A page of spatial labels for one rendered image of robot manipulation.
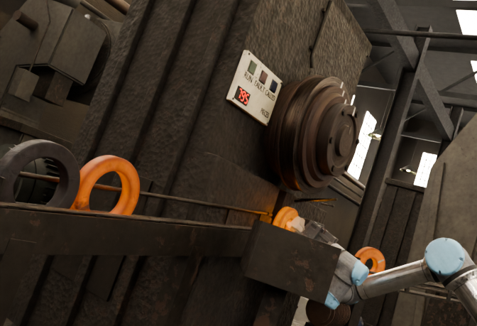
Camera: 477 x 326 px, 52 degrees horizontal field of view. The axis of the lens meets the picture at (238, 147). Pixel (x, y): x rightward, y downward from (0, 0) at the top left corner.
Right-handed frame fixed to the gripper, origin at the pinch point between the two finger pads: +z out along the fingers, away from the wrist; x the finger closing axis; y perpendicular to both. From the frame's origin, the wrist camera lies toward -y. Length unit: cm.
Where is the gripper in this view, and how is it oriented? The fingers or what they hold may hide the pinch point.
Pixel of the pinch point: (287, 224)
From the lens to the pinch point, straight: 191.0
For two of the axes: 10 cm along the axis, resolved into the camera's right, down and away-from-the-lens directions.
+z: -6.5, -4.7, 5.9
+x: -5.1, -3.0, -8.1
